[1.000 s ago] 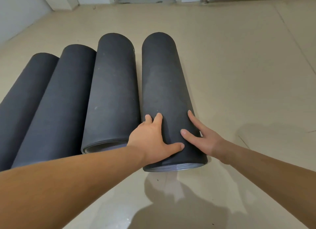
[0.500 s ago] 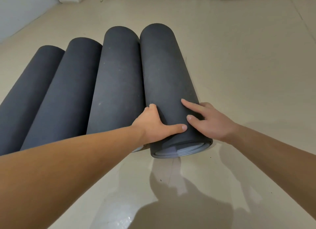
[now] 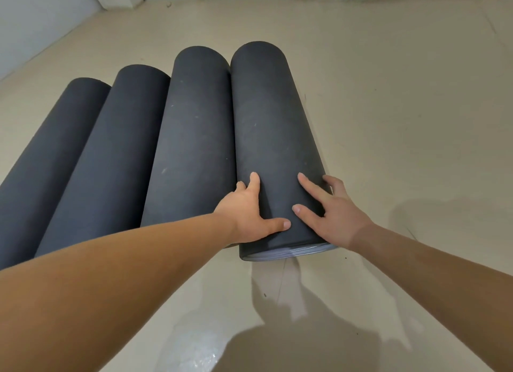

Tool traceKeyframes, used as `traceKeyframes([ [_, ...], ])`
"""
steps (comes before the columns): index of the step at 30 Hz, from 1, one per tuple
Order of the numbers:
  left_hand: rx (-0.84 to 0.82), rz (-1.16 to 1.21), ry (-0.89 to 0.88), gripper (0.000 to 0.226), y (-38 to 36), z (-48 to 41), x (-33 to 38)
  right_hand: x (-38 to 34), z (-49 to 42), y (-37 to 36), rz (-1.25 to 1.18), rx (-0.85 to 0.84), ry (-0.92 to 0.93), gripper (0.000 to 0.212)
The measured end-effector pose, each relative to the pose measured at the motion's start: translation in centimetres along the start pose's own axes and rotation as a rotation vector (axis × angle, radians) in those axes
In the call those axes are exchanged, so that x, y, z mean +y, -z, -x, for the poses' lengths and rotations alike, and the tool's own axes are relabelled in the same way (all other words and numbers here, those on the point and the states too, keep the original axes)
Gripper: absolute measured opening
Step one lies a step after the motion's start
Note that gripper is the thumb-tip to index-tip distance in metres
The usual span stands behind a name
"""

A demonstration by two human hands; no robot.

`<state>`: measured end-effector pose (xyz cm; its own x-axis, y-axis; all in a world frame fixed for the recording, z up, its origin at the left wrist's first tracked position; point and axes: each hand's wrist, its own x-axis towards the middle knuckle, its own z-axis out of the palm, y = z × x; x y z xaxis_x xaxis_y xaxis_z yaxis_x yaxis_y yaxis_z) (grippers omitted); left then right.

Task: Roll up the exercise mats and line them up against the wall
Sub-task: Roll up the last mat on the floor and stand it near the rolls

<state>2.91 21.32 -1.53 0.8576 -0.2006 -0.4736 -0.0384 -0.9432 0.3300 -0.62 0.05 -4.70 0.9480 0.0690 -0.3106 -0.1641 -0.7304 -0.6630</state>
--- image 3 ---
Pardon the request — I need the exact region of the person's right hand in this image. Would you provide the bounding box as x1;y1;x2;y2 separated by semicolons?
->
291;172;376;252

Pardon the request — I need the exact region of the person's left hand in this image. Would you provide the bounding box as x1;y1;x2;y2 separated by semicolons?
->
212;172;292;245

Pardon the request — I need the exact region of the blue-grey yoga mat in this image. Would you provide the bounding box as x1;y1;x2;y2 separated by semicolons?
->
0;77;112;271
35;64;172;259
229;41;338;263
140;46;238;229

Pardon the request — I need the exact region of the person's right forearm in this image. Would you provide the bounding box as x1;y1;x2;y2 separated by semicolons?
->
351;222;513;372

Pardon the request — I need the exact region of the person's left forearm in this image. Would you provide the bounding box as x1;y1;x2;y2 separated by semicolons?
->
0;212;238;372

